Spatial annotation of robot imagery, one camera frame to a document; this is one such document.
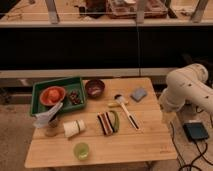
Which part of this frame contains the yellow banana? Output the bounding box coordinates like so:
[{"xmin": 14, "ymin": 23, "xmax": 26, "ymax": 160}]
[{"xmin": 107, "ymin": 101, "xmax": 129, "ymax": 108}]

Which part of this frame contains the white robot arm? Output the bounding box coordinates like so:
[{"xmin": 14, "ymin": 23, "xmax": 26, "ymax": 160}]
[{"xmin": 159, "ymin": 63, "xmax": 213, "ymax": 115}]

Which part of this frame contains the green plastic tray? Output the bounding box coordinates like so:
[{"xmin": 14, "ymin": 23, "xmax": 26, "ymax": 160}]
[{"xmin": 30, "ymin": 77, "xmax": 87, "ymax": 116}]

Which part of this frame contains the dark red bowl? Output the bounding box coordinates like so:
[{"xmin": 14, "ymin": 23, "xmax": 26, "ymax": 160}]
[{"xmin": 85, "ymin": 79, "xmax": 105, "ymax": 98}]

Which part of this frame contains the green cucumber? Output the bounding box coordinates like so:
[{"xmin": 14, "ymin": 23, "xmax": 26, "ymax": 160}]
[{"xmin": 110, "ymin": 110, "xmax": 120, "ymax": 132}]

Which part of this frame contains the blue sponge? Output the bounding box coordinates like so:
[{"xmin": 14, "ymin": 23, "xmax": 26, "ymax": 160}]
[{"xmin": 131, "ymin": 88, "xmax": 147, "ymax": 102}]

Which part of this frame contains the wooden table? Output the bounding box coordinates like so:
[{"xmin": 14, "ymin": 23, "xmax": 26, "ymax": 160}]
[{"xmin": 25, "ymin": 78, "xmax": 177, "ymax": 168}]

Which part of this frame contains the striped cloth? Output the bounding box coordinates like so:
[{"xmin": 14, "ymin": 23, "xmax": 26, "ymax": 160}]
[{"xmin": 97, "ymin": 112, "xmax": 114, "ymax": 136}]

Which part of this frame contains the orange fruit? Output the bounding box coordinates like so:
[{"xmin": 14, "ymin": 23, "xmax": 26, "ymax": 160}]
[{"xmin": 47, "ymin": 89, "xmax": 60, "ymax": 102}]

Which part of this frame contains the white paper cup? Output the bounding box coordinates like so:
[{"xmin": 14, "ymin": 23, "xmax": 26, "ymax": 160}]
[{"xmin": 63, "ymin": 120, "xmax": 86, "ymax": 138}]

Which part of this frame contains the orange plate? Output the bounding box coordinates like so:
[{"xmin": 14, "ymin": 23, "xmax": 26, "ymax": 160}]
[{"xmin": 39, "ymin": 86, "xmax": 66, "ymax": 106}]

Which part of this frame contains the green plastic cup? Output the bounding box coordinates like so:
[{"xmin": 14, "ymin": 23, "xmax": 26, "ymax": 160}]
[{"xmin": 73, "ymin": 142, "xmax": 89, "ymax": 160}]

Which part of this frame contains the black foot pedal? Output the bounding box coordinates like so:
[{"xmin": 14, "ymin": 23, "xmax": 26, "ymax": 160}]
[{"xmin": 183, "ymin": 122, "xmax": 209, "ymax": 141}]

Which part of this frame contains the black cable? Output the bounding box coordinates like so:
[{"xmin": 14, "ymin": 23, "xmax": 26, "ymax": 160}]
[{"xmin": 169, "ymin": 105, "xmax": 213, "ymax": 171}]

